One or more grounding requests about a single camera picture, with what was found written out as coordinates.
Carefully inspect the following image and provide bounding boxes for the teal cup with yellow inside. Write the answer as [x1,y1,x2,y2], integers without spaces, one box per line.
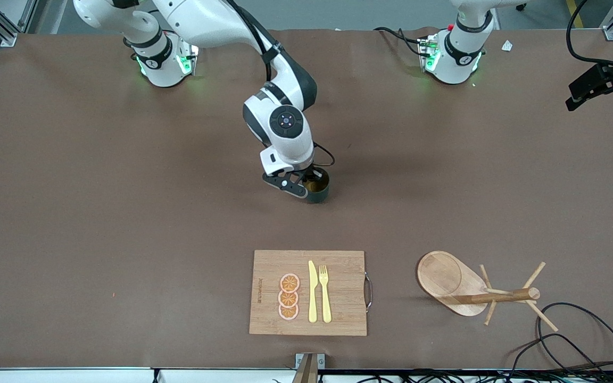
[303,167,332,204]

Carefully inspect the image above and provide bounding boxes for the wooden cup rack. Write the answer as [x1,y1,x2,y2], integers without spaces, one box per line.
[417,251,559,332]

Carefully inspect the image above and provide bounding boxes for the yellow plastic knife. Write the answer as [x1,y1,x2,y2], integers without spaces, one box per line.
[308,260,319,323]

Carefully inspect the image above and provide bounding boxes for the yellow plastic fork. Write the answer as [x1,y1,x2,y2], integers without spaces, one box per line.
[319,265,333,324]

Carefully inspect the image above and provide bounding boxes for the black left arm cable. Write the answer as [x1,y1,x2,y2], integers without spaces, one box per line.
[566,0,613,70]

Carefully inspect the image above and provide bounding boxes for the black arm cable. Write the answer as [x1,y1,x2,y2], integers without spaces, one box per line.
[224,0,335,166]
[566,0,613,70]

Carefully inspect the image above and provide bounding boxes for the bamboo cutting board, metal handle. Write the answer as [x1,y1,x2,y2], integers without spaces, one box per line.
[248,249,374,337]

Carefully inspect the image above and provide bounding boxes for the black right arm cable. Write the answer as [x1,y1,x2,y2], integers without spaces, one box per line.
[224,0,335,166]

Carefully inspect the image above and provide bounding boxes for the black base power cable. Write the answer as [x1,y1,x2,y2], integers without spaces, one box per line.
[374,26,428,57]

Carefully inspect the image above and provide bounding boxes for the aluminium extrusion post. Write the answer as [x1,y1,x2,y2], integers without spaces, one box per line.
[292,352,326,383]

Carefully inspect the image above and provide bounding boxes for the looped black cable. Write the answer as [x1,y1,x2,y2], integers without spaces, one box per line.
[509,302,613,383]

